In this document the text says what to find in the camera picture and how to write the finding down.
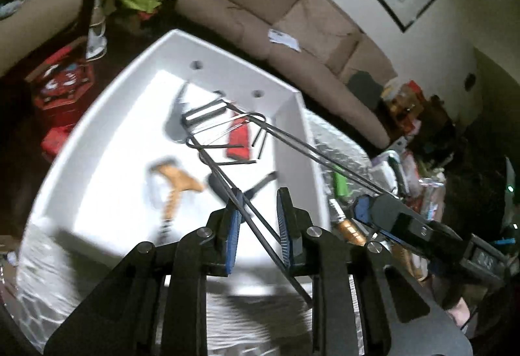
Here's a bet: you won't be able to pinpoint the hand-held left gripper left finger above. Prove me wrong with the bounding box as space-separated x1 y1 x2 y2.
43 186 245 356

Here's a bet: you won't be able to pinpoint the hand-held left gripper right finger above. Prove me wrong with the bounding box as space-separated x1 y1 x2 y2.
275 186 474 356

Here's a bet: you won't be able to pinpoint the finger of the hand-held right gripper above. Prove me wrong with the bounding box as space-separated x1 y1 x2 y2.
353 197 398 245
371 193 432 237

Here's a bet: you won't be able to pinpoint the black kitchen scissors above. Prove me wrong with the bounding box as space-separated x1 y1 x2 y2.
206 170 280 203

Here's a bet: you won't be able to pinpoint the metal wire tongs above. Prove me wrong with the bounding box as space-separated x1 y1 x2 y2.
181 98 386 306

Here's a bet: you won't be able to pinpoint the wooden handle corkscrew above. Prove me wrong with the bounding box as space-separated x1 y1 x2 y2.
148 161 206 239

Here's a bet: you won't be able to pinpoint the white container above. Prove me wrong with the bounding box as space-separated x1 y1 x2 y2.
24 29 331 279

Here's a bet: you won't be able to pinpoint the grey patterned blanket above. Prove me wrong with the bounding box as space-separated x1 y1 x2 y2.
12 112 393 356

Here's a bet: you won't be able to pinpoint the dark grey cushion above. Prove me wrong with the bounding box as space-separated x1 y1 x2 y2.
346 71 385 110

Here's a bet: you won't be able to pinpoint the white papers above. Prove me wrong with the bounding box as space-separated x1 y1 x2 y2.
268 27 302 53

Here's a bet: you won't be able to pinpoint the brown sofa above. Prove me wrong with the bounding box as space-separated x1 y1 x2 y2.
175 0 399 149

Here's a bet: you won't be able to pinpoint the red hexagonal box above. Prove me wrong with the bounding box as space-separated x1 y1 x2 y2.
33 57 97 112

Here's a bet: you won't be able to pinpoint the brown sofa armrest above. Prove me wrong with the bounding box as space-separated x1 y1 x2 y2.
0 0 85 77

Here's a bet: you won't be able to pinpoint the orange handled tool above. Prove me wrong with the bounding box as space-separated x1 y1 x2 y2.
337 218 368 247

